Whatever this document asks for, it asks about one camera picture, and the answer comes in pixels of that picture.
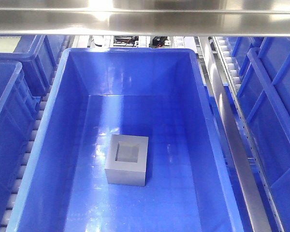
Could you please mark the blue bin right neighbour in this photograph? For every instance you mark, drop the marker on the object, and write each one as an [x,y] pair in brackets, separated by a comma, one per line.
[264,97]

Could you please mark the gray hollow cube base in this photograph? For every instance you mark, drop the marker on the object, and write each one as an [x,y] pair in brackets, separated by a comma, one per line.
[126,160]

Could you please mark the blue bin left neighbour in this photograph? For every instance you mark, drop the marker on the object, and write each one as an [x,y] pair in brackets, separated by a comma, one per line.
[18,111]

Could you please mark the large blue target bin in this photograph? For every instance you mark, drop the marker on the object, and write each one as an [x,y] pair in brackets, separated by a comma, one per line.
[156,93]

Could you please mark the steel shelf beam overhead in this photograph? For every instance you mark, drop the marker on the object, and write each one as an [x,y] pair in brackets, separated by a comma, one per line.
[146,17]

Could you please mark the blue bin neighbour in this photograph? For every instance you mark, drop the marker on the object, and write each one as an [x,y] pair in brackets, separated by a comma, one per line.
[264,97]
[18,111]

